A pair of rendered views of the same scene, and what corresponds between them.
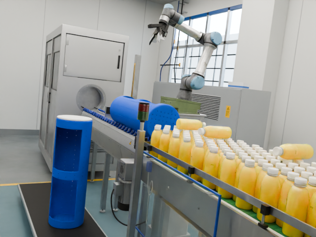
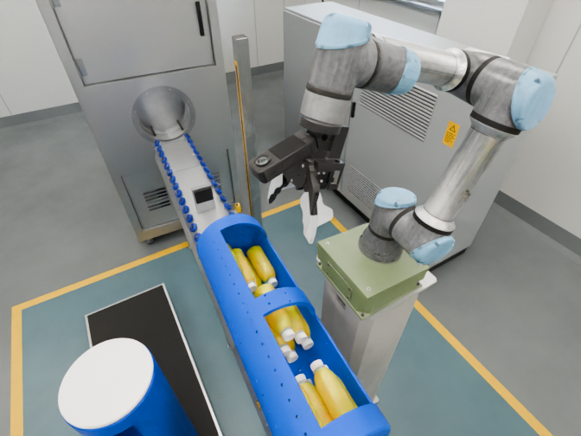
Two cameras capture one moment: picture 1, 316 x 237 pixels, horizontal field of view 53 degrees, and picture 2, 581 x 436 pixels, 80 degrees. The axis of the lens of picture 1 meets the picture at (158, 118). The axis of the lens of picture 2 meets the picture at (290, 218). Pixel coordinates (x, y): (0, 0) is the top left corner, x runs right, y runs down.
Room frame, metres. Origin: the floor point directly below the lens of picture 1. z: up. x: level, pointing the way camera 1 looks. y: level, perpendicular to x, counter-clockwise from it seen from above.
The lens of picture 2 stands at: (2.10, 0.10, 2.14)
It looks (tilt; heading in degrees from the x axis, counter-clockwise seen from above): 43 degrees down; 0
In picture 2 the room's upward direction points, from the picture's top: straight up
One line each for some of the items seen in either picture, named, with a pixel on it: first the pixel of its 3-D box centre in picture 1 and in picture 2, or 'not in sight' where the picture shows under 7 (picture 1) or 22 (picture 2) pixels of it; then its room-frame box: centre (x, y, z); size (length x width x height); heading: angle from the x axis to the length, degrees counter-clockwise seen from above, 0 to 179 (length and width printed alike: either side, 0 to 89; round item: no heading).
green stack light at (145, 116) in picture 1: (143, 115); not in sight; (1.79, 0.09, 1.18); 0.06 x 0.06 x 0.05
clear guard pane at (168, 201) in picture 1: (168, 214); not in sight; (1.61, -0.11, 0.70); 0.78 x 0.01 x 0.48; 27
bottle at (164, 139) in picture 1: (164, 146); not in sight; (1.95, -0.06, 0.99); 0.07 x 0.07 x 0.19
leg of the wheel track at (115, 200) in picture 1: (118, 182); not in sight; (3.26, 0.35, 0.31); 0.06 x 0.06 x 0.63; 27
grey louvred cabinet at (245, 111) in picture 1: (196, 132); (370, 125); (4.80, -0.61, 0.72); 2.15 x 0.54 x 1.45; 30
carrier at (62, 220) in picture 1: (70, 170); (146, 426); (2.56, 0.67, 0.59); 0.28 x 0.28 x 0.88
